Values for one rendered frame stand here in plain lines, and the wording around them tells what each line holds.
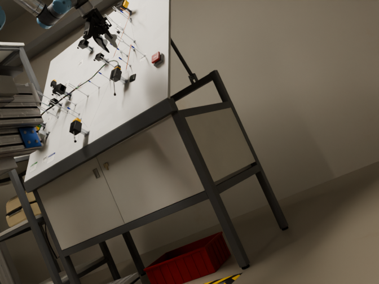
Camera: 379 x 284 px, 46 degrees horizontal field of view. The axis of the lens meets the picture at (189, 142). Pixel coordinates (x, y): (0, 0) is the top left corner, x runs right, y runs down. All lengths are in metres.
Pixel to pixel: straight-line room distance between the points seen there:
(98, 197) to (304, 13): 2.33
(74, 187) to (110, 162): 0.32
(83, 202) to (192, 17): 2.19
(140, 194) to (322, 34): 2.22
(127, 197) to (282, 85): 1.98
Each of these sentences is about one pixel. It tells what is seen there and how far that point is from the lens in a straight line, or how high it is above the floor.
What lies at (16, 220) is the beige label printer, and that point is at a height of 0.69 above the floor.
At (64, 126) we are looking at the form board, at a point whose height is 1.07.
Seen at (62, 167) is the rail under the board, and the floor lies 0.83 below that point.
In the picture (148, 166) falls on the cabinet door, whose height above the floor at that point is 0.62.
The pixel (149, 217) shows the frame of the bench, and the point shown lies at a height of 0.38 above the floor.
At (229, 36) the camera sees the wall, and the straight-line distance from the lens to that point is 4.06.
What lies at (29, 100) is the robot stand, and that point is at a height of 1.03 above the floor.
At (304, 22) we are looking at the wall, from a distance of 3.95.
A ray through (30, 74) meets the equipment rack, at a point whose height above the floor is 1.61.
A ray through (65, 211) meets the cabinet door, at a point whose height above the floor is 0.60.
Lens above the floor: 0.48
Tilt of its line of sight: 4 degrees up
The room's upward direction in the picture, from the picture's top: 24 degrees counter-clockwise
